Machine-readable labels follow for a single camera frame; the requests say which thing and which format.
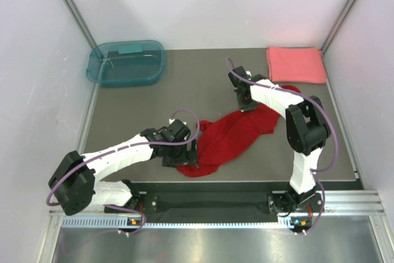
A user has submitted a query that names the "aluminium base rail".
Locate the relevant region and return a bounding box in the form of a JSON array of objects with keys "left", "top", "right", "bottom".
[{"left": 60, "top": 190, "right": 385, "bottom": 233}]

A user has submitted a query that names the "red t-shirt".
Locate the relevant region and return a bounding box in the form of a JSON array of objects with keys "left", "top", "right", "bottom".
[{"left": 176, "top": 84, "right": 302, "bottom": 179}]

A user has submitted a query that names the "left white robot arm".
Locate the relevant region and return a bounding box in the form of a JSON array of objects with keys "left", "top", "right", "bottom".
[{"left": 48, "top": 119, "right": 197, "bottom": 216}]

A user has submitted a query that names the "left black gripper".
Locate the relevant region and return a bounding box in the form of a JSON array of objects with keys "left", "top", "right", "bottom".
[{"left": 163, "top": 137, "right": 198, "bottom": 168}]

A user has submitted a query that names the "teal plastic bin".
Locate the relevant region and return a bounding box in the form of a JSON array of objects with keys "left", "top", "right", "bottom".
[{"left": 86, "top": 40, "right": 167, "bottom": 88}]

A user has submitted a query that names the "folded pink t-shirt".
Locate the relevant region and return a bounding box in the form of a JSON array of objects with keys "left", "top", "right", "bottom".
[{"left": 266, "top": 46, "right": 326, "bottom": 84}]

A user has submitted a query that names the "black mounting plate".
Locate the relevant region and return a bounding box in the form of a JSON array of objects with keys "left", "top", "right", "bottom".
[{"left": 103, "top": 190, "right": 326, "bottom": 222}]

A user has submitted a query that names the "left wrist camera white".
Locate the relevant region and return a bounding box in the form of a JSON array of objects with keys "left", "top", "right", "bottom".
[{"left": 169, "top": 118, "right": 187, "bottom": 126}]

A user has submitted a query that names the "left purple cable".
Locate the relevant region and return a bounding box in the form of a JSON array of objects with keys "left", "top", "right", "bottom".
[{"left": 46, "top": 108, "right": 201, "bottom": 235}]

